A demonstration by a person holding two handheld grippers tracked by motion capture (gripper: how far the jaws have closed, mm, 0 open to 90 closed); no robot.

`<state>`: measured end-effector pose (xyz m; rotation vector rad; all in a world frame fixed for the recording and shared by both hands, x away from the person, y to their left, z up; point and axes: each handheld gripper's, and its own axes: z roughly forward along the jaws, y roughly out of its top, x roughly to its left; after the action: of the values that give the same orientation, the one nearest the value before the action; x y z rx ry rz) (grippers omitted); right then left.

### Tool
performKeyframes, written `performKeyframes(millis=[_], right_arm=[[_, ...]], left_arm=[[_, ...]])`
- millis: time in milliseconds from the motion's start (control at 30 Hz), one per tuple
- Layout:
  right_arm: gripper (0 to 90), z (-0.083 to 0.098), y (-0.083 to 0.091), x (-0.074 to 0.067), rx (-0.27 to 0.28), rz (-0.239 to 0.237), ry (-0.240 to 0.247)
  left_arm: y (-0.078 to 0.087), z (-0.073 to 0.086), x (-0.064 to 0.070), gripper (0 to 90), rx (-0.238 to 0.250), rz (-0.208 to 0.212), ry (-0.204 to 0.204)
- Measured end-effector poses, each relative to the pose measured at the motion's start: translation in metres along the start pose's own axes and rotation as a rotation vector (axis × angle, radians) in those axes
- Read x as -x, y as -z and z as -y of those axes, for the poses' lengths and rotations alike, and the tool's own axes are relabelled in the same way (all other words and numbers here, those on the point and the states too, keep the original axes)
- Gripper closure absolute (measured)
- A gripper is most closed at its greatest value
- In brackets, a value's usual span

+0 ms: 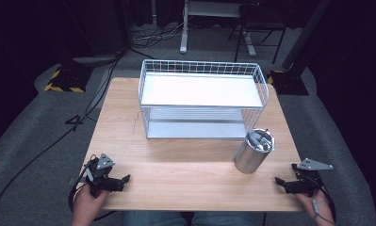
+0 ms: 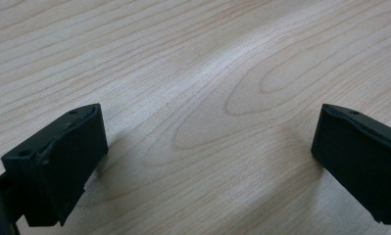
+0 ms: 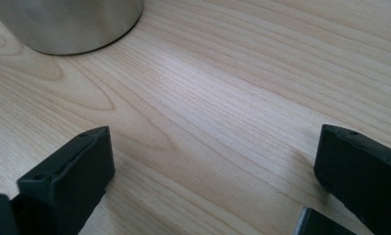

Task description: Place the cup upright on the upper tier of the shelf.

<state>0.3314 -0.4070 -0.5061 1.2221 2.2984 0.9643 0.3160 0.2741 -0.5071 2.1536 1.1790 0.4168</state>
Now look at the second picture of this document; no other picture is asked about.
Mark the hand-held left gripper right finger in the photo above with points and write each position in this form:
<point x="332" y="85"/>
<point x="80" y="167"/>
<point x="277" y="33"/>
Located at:
<point x="356" y="160"/>

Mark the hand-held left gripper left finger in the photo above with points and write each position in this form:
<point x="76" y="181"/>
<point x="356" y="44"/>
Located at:
<point x="57" y="163"/>

